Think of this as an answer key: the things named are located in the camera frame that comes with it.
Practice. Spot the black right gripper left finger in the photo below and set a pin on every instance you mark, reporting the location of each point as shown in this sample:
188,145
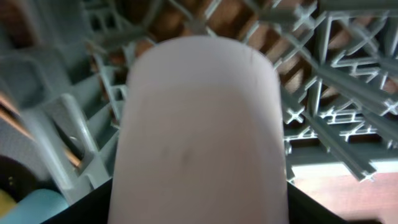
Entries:
91,209

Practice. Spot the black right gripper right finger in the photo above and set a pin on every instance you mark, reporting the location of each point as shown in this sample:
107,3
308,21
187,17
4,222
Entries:
305,210

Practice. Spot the blue plastic cup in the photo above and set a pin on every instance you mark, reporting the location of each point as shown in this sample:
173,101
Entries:
37,207

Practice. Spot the yellow bowl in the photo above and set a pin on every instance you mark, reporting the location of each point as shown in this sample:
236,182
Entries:
7,203

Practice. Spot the pink plastic cup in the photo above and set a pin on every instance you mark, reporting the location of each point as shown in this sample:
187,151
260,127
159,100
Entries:
201,137

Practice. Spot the grey dishwasher rack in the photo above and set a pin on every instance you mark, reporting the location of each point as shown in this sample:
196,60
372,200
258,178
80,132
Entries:
64,66

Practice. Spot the round black tray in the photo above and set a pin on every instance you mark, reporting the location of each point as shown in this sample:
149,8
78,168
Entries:
16,180

